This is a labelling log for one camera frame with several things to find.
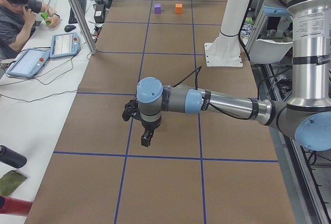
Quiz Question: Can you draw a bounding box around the red bottle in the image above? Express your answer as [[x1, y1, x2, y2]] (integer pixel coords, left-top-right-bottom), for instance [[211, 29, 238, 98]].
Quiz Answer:
[[1, 196, 33, 217]]

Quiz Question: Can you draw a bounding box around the black power adapter box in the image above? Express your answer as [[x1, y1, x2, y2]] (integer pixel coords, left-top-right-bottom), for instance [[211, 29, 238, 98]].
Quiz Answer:
[[94, 4, 106, 23]]

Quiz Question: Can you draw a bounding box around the black computer mouse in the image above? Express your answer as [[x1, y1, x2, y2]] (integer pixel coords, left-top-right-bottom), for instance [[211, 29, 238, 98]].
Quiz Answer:
[[64, 24, 76, 33]]

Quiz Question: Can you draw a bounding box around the seated person in grey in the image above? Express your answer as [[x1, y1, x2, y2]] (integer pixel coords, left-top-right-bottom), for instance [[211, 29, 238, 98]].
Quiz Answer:
[[1, 0, 60, 59]]

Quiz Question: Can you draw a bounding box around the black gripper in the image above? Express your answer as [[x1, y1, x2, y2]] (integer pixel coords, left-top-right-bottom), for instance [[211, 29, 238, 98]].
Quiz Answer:
[[122, 99, 161, 147]]

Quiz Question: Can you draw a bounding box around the near teach pendant tablet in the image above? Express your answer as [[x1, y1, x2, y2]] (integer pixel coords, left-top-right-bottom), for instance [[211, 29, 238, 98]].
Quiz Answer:
[[7, 48, 50, 78]]

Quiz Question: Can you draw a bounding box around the far teach pendant tablet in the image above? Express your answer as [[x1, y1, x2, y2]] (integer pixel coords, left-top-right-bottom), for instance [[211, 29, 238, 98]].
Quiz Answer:
[[50, 32, 80, 58]]

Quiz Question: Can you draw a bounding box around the aluminium frame post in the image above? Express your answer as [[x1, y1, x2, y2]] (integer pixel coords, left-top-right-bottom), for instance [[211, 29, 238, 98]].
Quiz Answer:
[[68, 0, 97, 55]]

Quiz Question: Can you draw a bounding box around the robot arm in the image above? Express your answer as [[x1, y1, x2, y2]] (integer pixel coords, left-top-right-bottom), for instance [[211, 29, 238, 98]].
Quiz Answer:
[[122, 0, 330, 151]]

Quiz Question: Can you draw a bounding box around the white pedestal column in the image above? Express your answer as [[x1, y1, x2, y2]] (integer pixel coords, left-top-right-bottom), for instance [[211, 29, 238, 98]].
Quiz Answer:
[[204, 0, 250, 67]]

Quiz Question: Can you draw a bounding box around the black water bottle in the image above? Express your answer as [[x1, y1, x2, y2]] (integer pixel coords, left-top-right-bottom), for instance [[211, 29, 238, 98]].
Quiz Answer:
[[1, 145, 27, 169]]

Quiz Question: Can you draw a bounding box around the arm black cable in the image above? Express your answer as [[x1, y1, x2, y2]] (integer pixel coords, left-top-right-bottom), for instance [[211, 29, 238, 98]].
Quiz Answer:
[[172, 66, 249, 120]]

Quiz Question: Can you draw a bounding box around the green cloth pouch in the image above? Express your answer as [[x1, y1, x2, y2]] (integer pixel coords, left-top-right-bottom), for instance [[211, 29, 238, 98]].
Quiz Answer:
[[1, 170, 27, 196]]

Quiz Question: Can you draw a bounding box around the black keyboard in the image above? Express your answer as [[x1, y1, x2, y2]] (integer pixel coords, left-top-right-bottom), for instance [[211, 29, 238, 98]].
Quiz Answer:
[[68, 0, 87, 24]]

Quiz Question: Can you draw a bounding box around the orange foam block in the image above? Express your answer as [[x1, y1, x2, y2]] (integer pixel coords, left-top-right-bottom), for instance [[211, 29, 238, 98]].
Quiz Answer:
[[175, 3, 183, 14]]

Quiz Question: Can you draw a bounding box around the teach pendant tablet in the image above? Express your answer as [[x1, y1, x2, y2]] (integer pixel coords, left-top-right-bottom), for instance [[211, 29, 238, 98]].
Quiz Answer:
[[50, 32, 80, 58], [7, 48, 50, 78]]

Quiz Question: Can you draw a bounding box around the white chair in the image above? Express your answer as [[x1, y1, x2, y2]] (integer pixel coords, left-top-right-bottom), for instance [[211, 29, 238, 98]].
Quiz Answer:
[[245, 39, 293, 64]]

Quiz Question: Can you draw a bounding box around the purple foam block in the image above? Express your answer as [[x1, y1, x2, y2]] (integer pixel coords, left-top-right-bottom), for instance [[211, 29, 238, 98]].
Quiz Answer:
[[154, 4, 162, 14]]

